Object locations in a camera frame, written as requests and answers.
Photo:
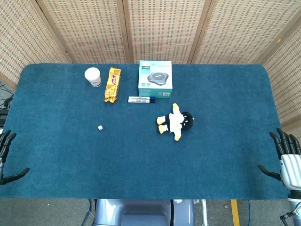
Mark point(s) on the woven bamboo folding screen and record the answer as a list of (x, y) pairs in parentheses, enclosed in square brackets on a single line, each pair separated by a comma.
[(150, 30)]

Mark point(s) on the black capped white marker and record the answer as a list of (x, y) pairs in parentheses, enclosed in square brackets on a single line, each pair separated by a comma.
[(142, 101)]

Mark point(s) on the penguin plush toy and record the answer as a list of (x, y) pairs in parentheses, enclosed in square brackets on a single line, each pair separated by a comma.
[(176, 121)]

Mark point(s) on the yellow snack bag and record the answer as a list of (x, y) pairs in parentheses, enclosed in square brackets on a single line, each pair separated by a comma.
[(113, 85)]

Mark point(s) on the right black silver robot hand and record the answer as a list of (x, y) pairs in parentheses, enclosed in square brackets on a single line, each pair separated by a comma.
[(288, 162)]

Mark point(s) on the small white die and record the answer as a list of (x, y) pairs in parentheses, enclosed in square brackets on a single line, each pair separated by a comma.
[(100, 127)]

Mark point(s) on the white paper cup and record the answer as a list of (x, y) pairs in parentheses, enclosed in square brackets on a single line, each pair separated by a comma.
[(92, 76)]

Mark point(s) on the blue capped white marker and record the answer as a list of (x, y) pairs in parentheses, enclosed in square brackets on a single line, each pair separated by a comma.
[(142, 98)]

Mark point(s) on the teal speakerphone box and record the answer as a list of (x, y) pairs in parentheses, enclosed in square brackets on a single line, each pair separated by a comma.
[(155, 78)]

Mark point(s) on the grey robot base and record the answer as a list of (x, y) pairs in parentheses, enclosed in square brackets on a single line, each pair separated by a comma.
[(138, 213)]

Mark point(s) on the blue table cloth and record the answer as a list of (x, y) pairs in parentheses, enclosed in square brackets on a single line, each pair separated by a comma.
[(141, 150)]

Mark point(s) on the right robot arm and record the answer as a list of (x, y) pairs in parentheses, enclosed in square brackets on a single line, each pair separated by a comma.
[(294, 207)]

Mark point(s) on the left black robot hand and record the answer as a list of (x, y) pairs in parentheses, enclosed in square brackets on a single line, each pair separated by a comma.
[(5, 144)]

